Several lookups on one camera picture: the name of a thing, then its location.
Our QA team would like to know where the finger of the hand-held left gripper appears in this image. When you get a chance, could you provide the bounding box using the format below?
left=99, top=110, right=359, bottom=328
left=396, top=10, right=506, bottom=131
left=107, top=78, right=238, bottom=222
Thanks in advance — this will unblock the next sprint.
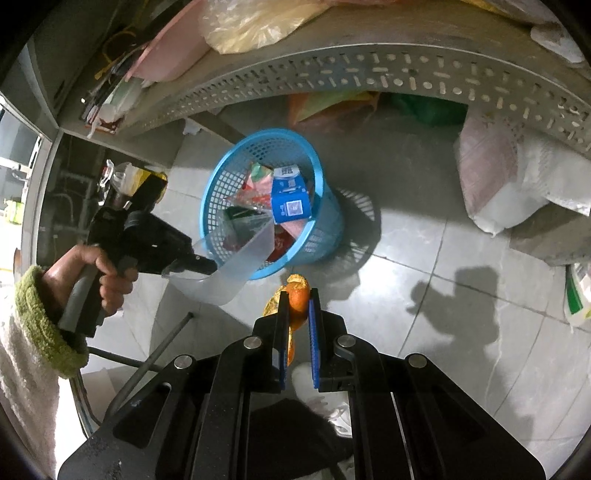
left=163, top=255, right=218, bottom=280

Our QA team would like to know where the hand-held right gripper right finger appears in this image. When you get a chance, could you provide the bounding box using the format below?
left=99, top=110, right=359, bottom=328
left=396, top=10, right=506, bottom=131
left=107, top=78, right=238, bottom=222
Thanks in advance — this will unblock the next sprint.
left=308, top=287, right=543, bottom=480

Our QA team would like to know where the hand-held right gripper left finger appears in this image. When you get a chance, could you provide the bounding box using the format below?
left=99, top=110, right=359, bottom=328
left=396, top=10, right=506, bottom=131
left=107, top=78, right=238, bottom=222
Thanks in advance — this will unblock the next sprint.
left=58, top=288, right=291, bottom=480

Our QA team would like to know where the orange peel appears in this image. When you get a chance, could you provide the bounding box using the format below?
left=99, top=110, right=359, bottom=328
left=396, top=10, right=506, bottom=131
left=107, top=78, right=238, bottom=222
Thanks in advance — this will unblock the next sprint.
left=262, top=273, right=312, bottom=367

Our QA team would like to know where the clear plastic container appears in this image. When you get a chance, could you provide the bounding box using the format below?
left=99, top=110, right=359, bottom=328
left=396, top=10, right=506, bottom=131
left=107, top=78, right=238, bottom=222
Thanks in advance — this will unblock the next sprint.
left=168, top=210, right=282, bottom=308

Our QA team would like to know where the red printed package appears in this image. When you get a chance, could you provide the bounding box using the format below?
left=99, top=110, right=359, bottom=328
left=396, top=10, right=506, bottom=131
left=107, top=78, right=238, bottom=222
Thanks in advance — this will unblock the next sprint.
left=272, top=226, right=305, bottom=263

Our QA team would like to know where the blue plastic basket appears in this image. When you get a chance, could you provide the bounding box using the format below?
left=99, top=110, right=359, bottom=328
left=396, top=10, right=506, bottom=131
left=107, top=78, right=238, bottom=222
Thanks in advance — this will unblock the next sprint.
left=199, top=128, right=345, bottom=281

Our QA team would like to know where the blue toothpaste box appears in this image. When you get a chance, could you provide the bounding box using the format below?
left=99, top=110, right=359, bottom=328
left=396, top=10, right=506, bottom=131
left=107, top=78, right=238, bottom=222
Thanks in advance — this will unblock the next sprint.
left=270, top=165, right=311, bottom=225

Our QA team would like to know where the person's left forearm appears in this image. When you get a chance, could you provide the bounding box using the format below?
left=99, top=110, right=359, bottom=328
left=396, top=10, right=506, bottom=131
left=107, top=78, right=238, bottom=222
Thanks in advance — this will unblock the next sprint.
left=0, top=265, right=90, bottom=478

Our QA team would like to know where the person's left hand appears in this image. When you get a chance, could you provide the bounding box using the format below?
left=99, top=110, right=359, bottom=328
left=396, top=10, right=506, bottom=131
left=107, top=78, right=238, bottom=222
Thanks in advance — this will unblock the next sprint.
left=41, top=244, right=139, bottom=319

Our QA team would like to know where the white shoe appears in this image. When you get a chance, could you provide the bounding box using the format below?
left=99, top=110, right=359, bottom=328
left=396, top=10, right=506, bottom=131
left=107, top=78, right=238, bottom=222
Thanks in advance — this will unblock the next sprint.
left=291, top=362, right=354, bottom=437

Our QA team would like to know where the person's dark trouser leg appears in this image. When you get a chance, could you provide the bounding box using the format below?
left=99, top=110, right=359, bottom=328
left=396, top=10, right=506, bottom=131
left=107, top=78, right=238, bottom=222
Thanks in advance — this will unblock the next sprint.
left=247, top=399, right=352, bottom=480

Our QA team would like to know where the pink basin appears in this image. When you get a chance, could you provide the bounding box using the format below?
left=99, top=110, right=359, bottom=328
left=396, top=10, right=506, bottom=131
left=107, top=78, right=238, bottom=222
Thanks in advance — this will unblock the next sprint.
left=124, top=0, right=213, bottom=84

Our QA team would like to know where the orange plastic bag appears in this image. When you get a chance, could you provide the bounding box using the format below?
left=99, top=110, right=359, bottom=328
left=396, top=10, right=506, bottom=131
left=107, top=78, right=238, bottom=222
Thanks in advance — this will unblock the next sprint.
left=288, top=91, right=382, bottom=134

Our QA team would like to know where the yellow plastic bag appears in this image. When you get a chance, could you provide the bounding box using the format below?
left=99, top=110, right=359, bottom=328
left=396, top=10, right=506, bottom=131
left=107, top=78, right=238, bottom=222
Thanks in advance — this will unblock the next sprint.
left=201, top=0, right=333, bottom=54

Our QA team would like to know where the white woven sack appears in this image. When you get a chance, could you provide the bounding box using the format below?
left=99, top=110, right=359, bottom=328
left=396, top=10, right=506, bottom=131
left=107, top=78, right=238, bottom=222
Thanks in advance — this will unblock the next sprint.
left=455, top=111, right=591, bottom=236

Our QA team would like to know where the dark green bag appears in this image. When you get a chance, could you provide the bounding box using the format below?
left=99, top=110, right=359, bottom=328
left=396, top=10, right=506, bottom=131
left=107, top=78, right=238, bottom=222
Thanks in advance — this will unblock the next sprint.
left=397, top=93, right=469, bottom=126

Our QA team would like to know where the green printed bag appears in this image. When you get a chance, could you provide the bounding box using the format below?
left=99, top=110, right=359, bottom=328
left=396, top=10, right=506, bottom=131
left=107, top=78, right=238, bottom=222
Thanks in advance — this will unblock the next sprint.
left=563, top=263, right=591, bottom=328

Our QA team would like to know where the perforated metal rack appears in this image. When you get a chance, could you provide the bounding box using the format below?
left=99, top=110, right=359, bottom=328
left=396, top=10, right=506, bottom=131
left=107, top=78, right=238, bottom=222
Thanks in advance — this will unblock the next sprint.
left=58, top=0, right=591, bottom=153

